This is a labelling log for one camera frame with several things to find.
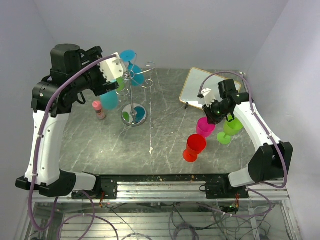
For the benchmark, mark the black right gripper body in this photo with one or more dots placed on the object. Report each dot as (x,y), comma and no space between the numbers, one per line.
(216,111)

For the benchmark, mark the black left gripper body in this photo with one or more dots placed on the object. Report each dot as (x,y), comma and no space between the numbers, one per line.
(95,79)

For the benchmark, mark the pink plastic wine glass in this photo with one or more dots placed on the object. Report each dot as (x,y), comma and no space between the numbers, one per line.
(204,128)

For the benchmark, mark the green plastic wine glass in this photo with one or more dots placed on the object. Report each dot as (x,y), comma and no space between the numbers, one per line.
(121,84)

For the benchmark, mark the red plastic wine glass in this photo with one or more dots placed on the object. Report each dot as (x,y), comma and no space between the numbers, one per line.
(194,146)

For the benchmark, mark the blue plastic wine glass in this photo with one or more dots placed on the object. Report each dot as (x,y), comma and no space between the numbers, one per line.
(134,72)

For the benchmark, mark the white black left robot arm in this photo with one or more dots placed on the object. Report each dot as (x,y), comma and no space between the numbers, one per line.
(73,70)

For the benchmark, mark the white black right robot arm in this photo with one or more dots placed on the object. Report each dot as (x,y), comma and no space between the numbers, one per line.
(272,157)

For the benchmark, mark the chrome wine glass rack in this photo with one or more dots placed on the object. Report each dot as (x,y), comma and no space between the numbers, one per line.
(135,114)

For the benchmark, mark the pink capped spice bottle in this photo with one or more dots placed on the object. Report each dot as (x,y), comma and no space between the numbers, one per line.
(97,106)

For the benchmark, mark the yellow framed whiteboard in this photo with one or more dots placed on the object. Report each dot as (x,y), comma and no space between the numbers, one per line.
(195,77)

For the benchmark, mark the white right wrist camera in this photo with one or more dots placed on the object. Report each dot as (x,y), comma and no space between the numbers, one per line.
(206,98)

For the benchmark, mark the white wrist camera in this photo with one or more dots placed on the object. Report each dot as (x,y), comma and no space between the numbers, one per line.
(206,98)
(112,68)

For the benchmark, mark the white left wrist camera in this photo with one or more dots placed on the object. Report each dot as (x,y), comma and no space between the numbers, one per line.
(112,68)

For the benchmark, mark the aluminium mounting rail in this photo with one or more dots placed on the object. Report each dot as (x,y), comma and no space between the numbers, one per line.
(165,192)

